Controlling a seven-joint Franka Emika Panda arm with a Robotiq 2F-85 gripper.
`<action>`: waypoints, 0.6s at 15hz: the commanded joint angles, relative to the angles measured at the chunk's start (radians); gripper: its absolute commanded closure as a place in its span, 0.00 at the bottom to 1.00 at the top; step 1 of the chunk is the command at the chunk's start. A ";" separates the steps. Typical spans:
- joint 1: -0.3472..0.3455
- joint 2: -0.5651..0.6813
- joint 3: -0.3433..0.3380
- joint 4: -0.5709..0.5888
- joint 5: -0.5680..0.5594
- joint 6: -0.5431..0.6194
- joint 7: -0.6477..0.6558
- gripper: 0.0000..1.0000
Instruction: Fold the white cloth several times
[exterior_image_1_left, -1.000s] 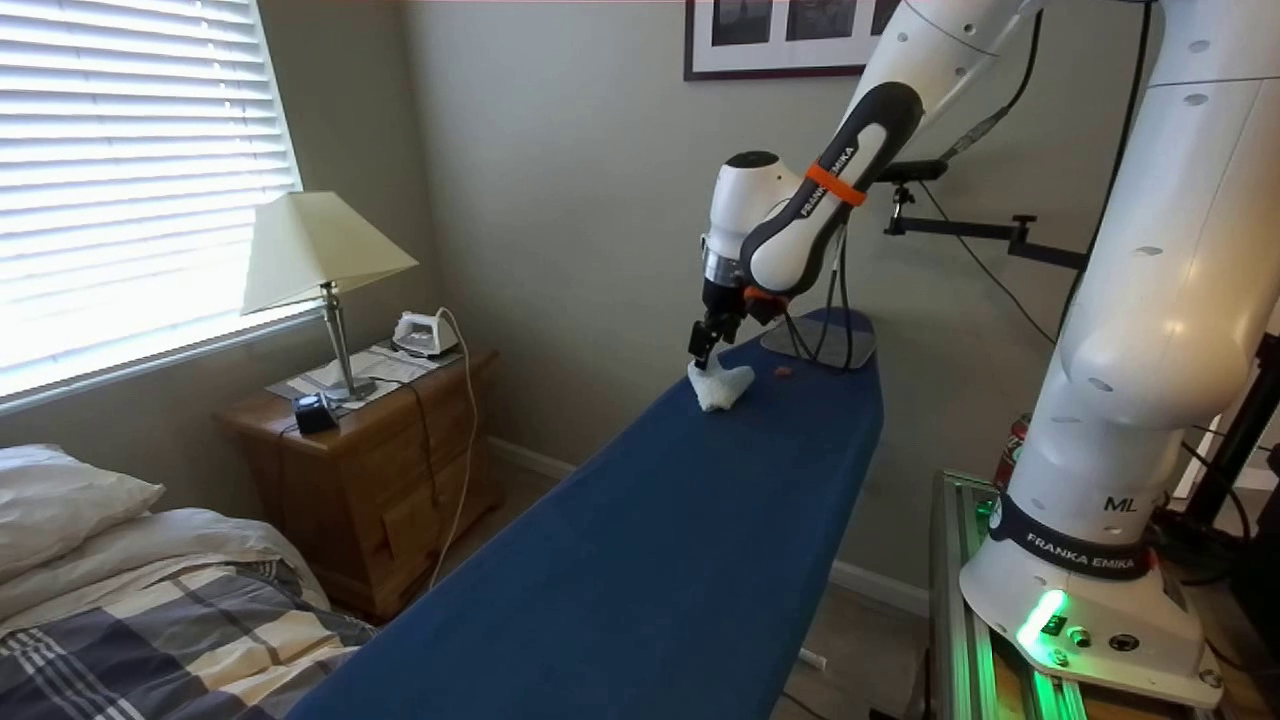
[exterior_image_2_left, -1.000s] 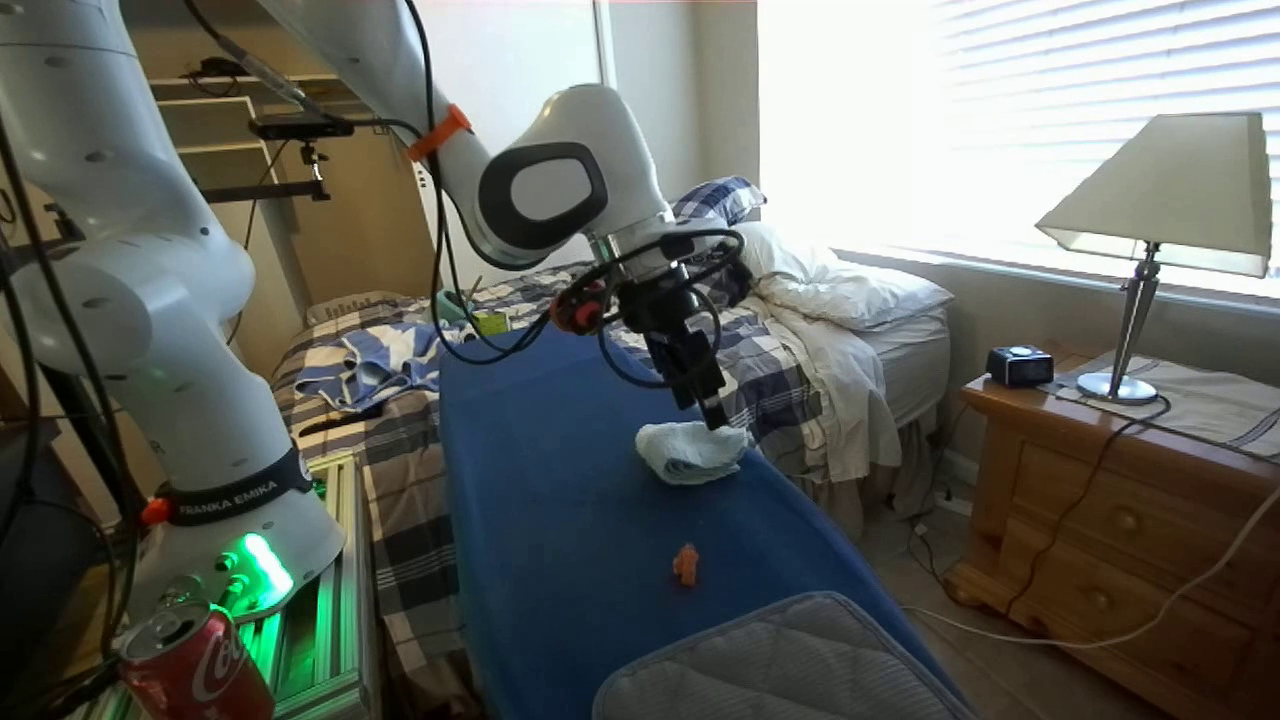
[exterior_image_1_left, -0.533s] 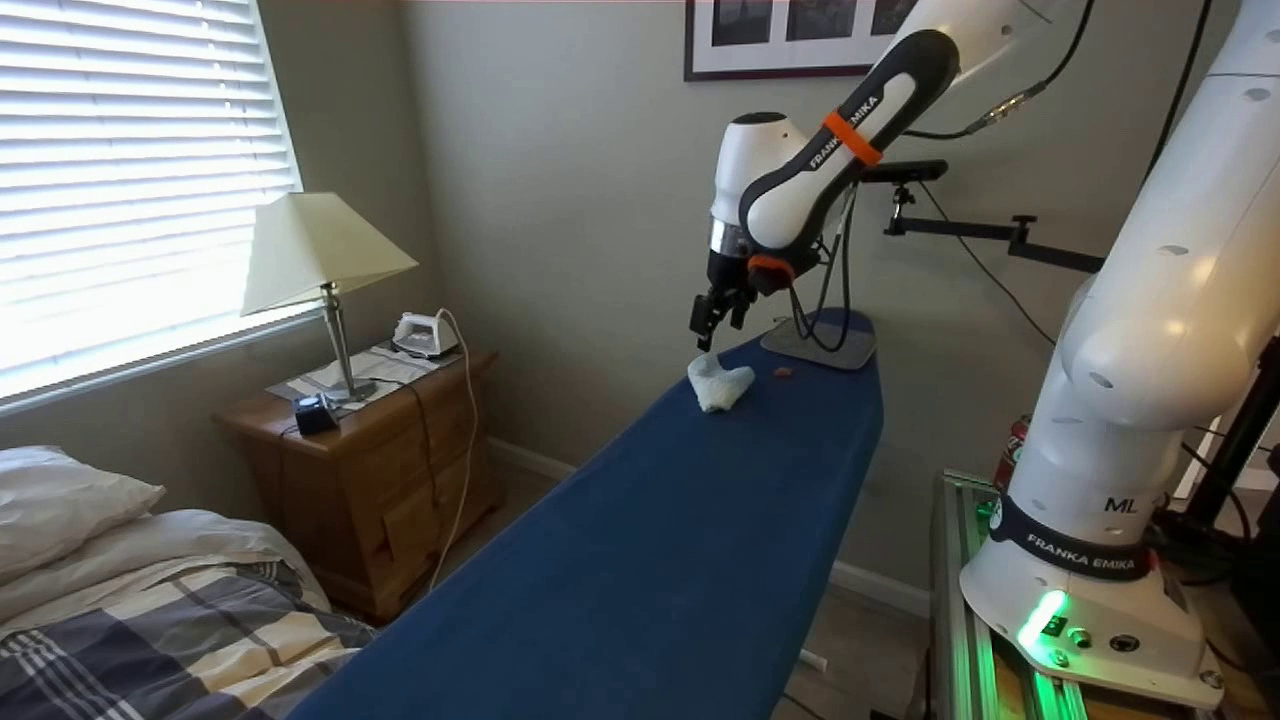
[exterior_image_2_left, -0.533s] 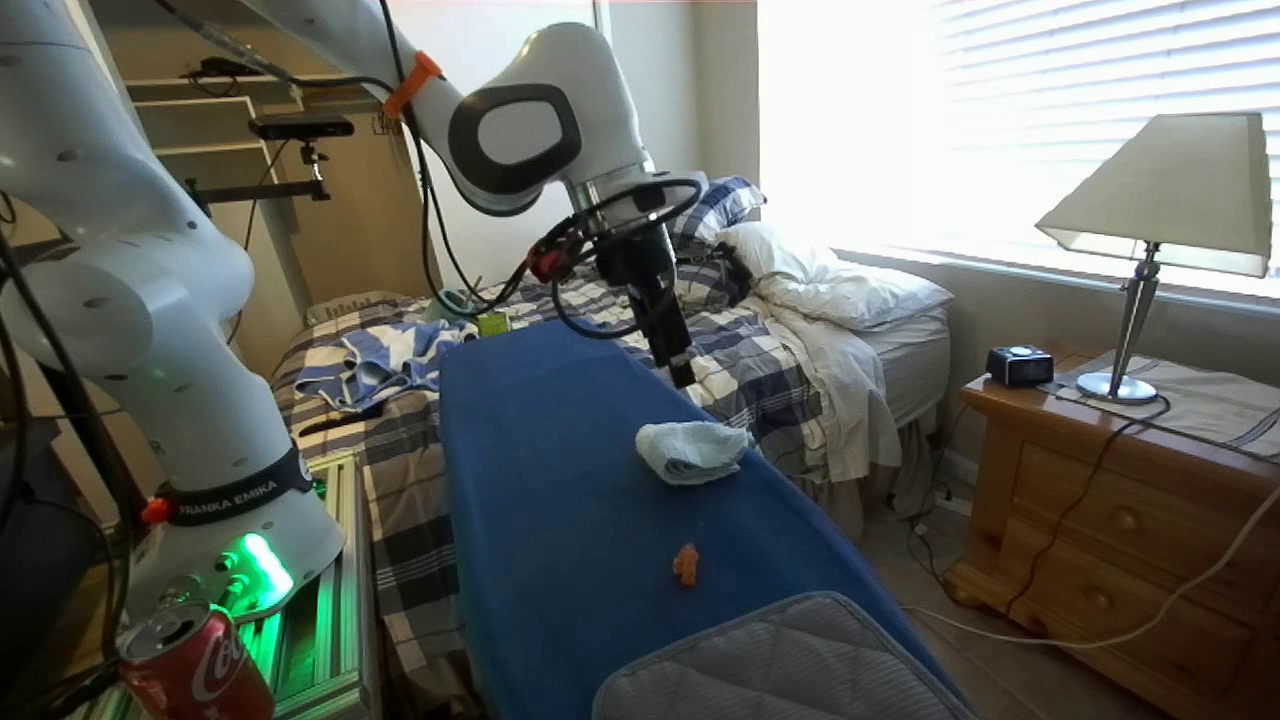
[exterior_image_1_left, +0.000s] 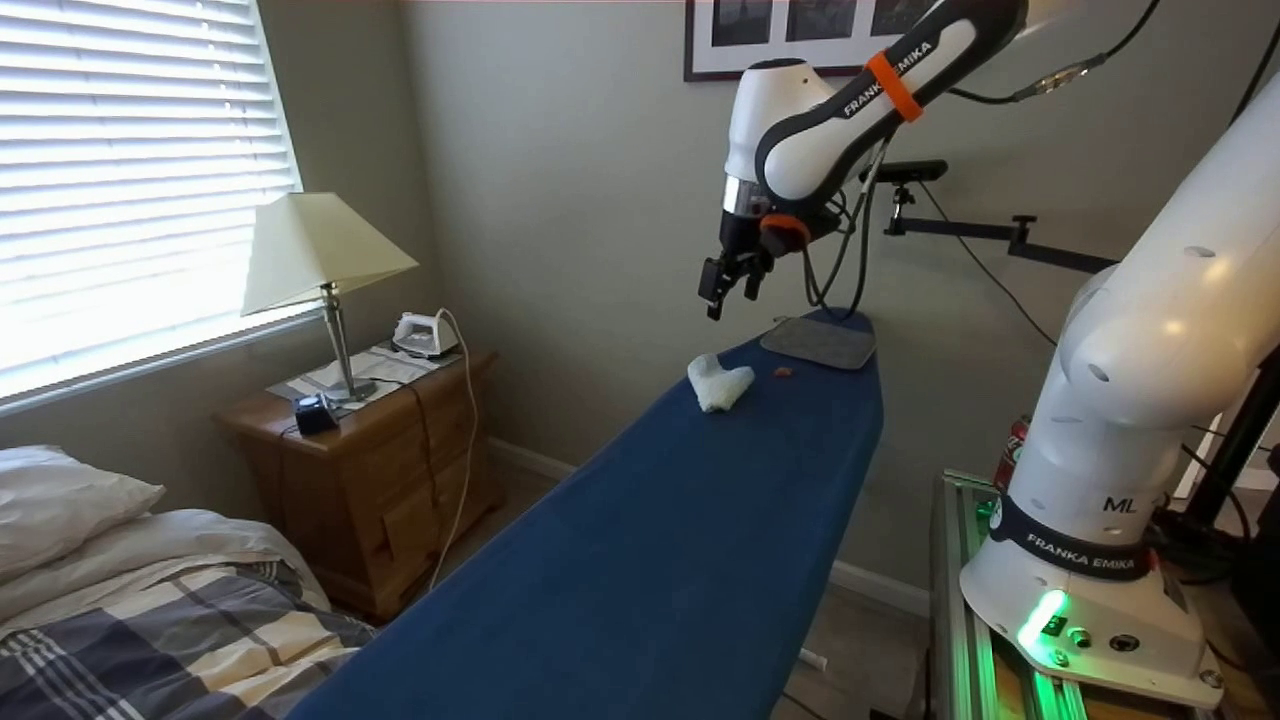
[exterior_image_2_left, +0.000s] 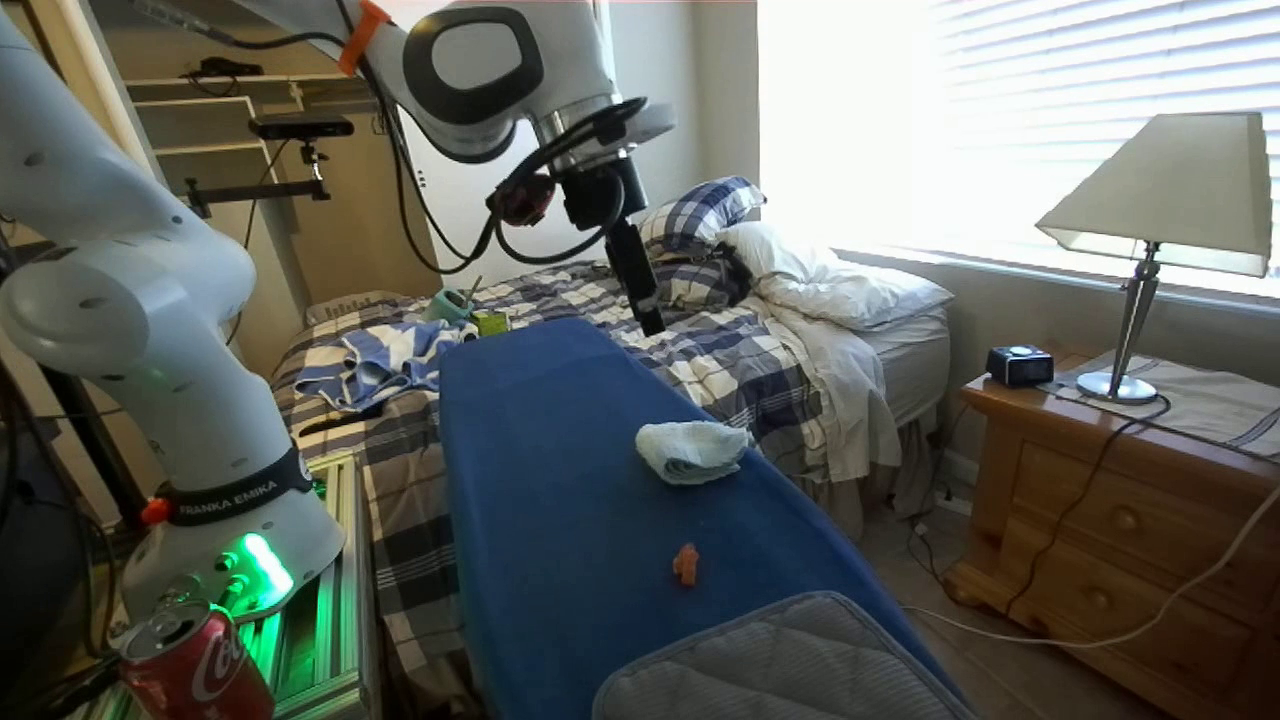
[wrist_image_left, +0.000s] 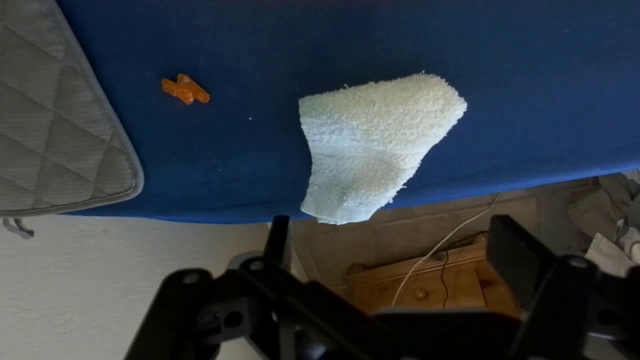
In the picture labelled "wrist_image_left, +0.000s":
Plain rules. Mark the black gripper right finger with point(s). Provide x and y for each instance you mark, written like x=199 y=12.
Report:
x=567 y=307

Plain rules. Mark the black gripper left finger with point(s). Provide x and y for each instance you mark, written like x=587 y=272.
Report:
x=201 y=313

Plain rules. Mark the white terry cloth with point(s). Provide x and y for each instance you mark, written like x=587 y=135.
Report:
x=373 y=147

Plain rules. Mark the wooden nightstand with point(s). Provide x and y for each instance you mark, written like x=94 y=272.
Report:
x=460 y=281

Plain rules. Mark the small orange plastic clip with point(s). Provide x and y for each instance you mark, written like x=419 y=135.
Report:
x=185 y=88

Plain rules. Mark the blue ironing board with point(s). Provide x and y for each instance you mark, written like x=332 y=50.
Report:
x=533 y=81

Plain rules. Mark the grey quilted pad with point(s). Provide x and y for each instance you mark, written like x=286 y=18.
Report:
x=52 y=113

